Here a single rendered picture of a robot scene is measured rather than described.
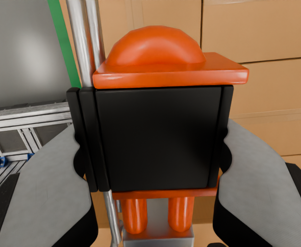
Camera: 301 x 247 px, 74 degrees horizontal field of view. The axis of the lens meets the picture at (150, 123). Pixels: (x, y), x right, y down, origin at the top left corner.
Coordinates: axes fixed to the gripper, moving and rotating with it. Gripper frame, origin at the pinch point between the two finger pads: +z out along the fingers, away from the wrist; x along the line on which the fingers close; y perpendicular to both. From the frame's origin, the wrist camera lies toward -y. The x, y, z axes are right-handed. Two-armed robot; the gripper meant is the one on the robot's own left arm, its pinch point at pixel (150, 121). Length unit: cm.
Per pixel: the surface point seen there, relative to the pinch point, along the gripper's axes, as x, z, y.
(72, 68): -44, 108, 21
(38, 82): -66, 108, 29
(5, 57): -81, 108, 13
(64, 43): -45, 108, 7
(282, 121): 50, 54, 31
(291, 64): 47, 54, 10
